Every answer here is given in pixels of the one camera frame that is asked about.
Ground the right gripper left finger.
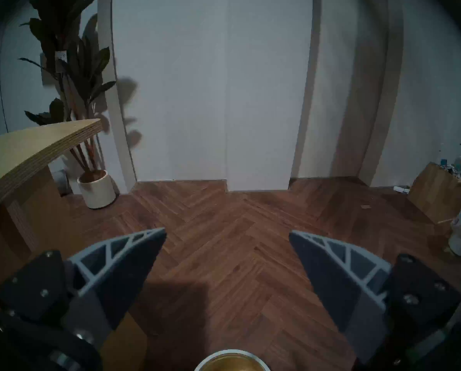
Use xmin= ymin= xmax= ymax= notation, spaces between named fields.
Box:
xmin=0 ymin=227 xmax=167 ymax=347

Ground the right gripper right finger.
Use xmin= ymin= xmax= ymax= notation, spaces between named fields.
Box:
xmin=289 ymin=231 xmax=461 ymax=364

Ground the cream round trash bin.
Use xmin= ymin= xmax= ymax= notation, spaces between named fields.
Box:
xmin=194 ymin=349 xmax=271 ymax=371

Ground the white plant pot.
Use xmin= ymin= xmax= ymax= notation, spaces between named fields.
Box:
xmin=77 ymin=169 xmax=117 ymax=209

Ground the wooden cube side table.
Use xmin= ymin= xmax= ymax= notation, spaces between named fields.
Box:
xmin=407 ymin=162 xmax=461 ymax=224

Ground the light wooden table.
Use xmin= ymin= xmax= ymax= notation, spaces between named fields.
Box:
xmin=0 ymin=118 xmax=150 ymax=371

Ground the small clutter pile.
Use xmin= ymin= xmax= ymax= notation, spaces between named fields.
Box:
xmin=439 ymin=158 xmax=461 ymax=179

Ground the tall green leafy plant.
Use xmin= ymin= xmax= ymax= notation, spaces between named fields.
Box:
xmin=18 ymin=0 xmax=117 ymax=174

